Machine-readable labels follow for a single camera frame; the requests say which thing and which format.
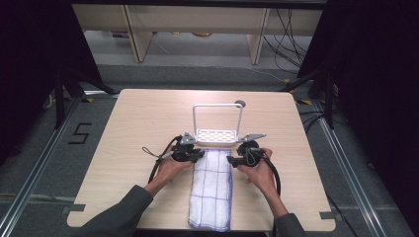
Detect black metal stand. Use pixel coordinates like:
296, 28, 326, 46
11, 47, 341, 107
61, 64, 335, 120
53, 66, 120, 130
279, 66, 336, 130

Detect thin black lanyard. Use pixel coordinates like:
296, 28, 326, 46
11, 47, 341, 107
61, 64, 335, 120
141, 145, 166, 161

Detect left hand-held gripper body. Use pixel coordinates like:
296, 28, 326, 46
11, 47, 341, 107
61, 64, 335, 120
170, 131, 198, 163

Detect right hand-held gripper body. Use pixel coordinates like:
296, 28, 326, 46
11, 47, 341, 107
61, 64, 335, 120
236, 132, 268, 168

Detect black floor cables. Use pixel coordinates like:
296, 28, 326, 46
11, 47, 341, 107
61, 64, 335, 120
296, 109, 331, 133

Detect white cloth with purple lines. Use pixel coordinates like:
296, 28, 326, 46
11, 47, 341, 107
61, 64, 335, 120
188, 148, 234, 233

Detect white rack with tall handle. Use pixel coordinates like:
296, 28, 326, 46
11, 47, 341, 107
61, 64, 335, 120
192, 103, 244, 148

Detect bundle of black cables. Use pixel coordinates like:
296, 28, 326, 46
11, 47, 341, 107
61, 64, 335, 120
262, 8, 314, 74

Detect aluminium floor rail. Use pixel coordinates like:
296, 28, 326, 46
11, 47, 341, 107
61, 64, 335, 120
0, 95, 84, 237
311, 98, 387, 237

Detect black curtain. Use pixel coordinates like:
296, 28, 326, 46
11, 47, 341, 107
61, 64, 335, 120
0, 0, 105, 166
296, 0, 419, 233

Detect white floor cable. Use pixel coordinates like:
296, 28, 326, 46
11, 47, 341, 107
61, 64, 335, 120
245, 65, 289, 84

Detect thin grey wire loop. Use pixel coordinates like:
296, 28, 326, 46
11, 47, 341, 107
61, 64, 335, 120
244, 147, 262, 167

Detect person's right hand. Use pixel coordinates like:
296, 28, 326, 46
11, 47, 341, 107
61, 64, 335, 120
236, 147, 275, 198

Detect person's left hand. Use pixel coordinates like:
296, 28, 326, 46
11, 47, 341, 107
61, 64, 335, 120
154, 145, 196, 190

